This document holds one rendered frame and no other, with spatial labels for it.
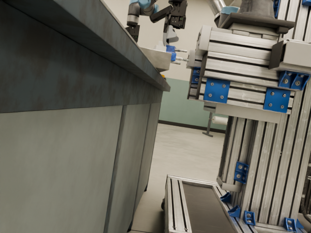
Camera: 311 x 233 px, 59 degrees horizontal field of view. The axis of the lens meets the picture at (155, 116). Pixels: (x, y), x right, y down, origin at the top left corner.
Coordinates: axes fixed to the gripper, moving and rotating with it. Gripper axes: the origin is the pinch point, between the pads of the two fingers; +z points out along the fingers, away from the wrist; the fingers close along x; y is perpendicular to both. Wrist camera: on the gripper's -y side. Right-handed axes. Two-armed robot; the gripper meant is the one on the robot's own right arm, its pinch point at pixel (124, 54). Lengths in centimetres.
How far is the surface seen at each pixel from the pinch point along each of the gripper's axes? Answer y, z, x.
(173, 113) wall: 160, 63, 574
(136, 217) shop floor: 20, 95, -29
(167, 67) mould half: 14, 14, -94
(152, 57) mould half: 8, 12, -94
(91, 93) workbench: -5, 25, -135
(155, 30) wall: 76, -157, 584
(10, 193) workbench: -9, 36, -154
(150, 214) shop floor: 30, 95, -22
